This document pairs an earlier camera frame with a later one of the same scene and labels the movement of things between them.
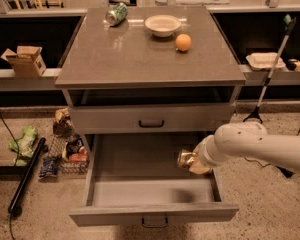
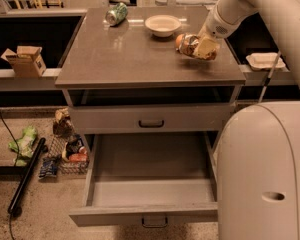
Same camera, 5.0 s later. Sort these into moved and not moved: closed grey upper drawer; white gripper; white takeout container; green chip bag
Moved: white gripper
Not moved: white takeout container; green chip bag; closed grey upper drawer
